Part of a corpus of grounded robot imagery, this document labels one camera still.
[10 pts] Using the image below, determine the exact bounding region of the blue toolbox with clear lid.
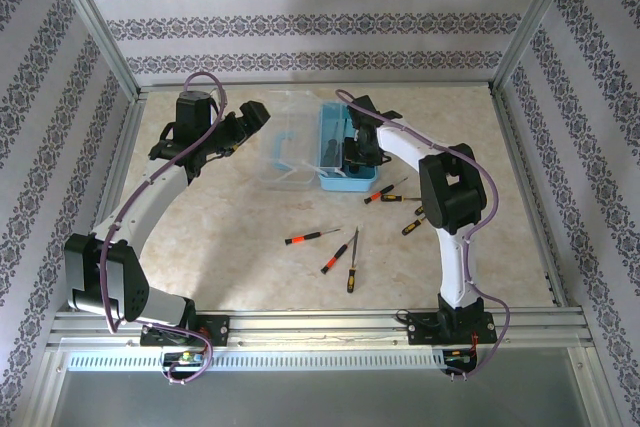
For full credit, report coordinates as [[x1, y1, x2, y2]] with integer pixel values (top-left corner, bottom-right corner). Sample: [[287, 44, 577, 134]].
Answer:
[[258, 90, 382, 194]]

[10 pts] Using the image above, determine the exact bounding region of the black orange precision screwdriver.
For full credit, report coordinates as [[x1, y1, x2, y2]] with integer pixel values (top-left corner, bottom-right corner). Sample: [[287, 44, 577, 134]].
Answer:
[[319, 231, 362, 276], [283, 227, 344, 247], [363, 176, 410, 206]]

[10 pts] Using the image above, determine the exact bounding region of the small controller circuit board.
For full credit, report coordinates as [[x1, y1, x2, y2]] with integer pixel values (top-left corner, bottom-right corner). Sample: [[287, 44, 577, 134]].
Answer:
[[443, 348, 479, 366], [160, 350, 207, 367]]

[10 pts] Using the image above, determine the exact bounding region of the grey metal panel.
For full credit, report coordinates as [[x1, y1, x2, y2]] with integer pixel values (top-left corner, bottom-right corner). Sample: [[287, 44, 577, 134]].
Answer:
[[49, 369, 591, 427]]

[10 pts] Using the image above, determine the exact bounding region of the aluminium back rail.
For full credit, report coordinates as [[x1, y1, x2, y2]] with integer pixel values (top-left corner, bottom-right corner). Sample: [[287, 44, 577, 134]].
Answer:
[[137, 79, 496, 93]]

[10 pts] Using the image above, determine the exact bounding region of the aluminium side rail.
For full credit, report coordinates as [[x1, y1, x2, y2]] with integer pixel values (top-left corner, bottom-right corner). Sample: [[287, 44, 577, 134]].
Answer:
[[492, 86, 571, 308], [74, 91, 147, 313]]

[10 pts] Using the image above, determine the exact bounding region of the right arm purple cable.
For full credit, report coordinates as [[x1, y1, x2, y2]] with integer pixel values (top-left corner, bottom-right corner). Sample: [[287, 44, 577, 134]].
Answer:
[[334, 88, 511, 379]]

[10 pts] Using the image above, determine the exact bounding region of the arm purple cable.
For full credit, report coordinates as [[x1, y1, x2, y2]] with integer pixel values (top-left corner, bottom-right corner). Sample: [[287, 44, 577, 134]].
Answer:
[[98, 71, 231, 386], [334, 88, 511, 379]]

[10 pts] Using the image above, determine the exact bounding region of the aluminium frame post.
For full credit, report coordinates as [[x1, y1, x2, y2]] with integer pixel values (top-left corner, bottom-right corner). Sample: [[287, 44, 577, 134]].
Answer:
[[42, 0, 142, 98], [488, 0, 584, 94]]

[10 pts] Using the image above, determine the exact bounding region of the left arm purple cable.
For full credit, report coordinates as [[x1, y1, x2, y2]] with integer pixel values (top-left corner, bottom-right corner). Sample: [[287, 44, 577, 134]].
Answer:
[[98, 71, 231, 386]]

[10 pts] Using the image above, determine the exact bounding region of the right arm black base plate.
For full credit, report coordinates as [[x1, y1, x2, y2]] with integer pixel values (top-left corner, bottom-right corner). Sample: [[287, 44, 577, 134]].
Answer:
[[405, 311, 499, 347]]

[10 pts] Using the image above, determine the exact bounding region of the aluminium mounting rail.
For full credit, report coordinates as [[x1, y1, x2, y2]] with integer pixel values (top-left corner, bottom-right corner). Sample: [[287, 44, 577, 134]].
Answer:
[[47, 309, 594, 348]]

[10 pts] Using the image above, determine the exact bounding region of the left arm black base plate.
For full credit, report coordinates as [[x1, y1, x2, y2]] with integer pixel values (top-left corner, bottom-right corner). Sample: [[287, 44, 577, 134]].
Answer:
[[139, 314, 231, 348]]

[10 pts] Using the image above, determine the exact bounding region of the slotted grey cable duct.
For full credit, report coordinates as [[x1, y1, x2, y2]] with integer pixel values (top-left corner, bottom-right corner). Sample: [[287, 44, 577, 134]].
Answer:
[[67, 350, 446, 372]]

